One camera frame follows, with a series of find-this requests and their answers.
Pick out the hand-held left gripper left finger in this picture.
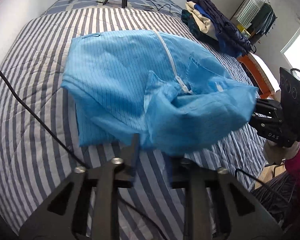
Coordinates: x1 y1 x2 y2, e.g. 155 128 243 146
19 133 140 240

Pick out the black clothes rack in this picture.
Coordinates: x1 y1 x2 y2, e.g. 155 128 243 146
229 0 278 46

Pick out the orange wooden bed frame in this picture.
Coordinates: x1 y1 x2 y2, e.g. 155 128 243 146
236 54 274 99

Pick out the blue zip-up work coat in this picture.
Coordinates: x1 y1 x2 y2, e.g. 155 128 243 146
61 30 260 157

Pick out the white mattress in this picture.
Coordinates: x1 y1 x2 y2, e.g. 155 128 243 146
250 54 282 93

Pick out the hanging striped shirt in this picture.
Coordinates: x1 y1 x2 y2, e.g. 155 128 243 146
236 0 268 27

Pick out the pile of folded clothes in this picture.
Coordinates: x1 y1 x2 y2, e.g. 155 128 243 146
187 0 253 57

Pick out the yellow box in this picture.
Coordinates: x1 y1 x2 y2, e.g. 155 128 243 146
236 24 251 37

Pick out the thin black tripod cable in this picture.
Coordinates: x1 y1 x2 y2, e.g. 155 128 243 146
130 0 183 16

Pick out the blue white striped bed blanket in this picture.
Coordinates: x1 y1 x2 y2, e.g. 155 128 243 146
0 0 268 235

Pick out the person's right hand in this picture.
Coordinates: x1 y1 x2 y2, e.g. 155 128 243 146
263 140 300 166

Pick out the beige folded garment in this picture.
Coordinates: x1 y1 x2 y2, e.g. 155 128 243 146
185 1 219 41

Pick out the hanging dark green garment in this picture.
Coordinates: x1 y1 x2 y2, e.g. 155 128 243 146
249 3 277 38

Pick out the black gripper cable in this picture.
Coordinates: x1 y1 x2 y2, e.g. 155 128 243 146
234 168 290 205
0 59 170 240

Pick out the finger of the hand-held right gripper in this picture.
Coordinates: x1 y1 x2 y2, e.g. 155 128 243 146
255 99 282 115
249 112 280 130

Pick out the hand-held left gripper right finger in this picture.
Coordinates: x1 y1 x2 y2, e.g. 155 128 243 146
165 155 283 240

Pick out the person's striped clothing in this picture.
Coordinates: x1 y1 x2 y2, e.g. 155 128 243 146
250 172 300 220

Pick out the dark teal folded garment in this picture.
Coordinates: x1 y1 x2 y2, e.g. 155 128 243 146
181 9 203 39

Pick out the window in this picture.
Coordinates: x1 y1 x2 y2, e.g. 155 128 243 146
280 26 300 68

